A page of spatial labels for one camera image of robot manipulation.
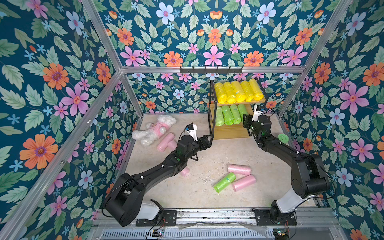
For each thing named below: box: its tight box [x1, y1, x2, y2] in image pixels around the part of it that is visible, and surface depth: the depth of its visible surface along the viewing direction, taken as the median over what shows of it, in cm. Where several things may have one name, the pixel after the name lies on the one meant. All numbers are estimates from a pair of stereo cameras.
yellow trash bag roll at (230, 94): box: [223, 81, 237, 105], surface depth 80 cm
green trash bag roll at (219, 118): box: [215, 106, 225, 127], surface depth 91 cm
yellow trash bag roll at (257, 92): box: [249, 78, 264, 101], surface depth 82 cm
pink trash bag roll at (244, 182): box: [232, 174, 257, 192], surface depth 84 cm
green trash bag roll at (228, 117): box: [221, 105, 234, 126], surface depth 92 cm
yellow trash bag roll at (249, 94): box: [240, 80, 255, 102], surface depth 80 cm
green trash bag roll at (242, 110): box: [237, 104, 249, 122], surface depth 97 cm
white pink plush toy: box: [132, 115, 177, 147], surface depth 101 cm
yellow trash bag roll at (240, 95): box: [231, 80, 246, 103], surface depth 80 cm
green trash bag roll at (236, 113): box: [229, 104, 242, 125], surface depth 93 cm
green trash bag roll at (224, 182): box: [213, 172, 237, 193], surface depth 84 cm
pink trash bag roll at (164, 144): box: [157, 132, 175, 152], surface depth 100 cm
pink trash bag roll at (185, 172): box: [180, 167, 190, 178], surface depth 90 cm
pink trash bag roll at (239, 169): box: [227, 164, 251, 175], surface depth 88 cm
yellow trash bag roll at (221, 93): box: [214, 82, 228, 104], surface depth 79 cm
